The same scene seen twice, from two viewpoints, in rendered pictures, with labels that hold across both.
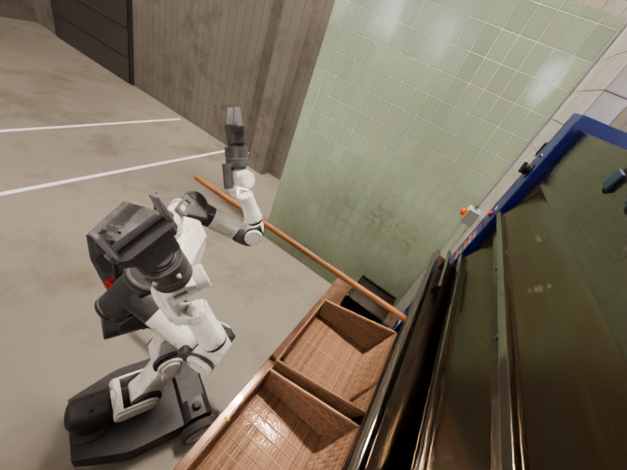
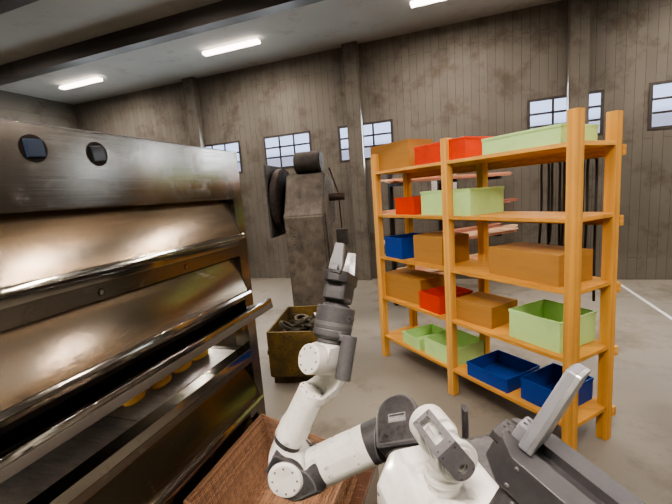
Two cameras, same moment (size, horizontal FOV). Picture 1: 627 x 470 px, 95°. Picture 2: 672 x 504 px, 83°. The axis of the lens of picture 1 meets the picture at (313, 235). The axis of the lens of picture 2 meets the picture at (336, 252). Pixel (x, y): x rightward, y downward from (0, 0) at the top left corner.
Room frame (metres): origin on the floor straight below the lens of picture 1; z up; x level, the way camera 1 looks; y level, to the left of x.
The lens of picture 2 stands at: (1.23, 0.30, 1.88)
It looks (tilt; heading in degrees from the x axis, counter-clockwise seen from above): 9 degrees down; 182
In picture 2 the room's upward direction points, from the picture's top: 4 degrees counter-clockwise
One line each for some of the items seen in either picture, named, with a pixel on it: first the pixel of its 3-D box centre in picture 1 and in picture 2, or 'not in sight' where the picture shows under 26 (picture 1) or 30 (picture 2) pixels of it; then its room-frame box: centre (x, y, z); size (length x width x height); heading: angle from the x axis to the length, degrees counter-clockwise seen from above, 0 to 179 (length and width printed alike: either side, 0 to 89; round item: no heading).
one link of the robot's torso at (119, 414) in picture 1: (134, 393); not in sight; (0.59, 0.53, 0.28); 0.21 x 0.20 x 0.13; 138
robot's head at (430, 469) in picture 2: (173, 218); (440, 446); (0.67, 0.43, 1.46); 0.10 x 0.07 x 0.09; 13
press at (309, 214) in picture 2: not in sight; (313, 235); (-4.71, -0.21, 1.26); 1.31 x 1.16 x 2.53; 159
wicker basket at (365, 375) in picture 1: (336, 352); not in sight; (1.01, -0.38, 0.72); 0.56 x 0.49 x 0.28; 164
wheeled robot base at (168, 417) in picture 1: (141, 397); not in sight; (0.61, 0.51, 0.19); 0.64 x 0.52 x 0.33; 138
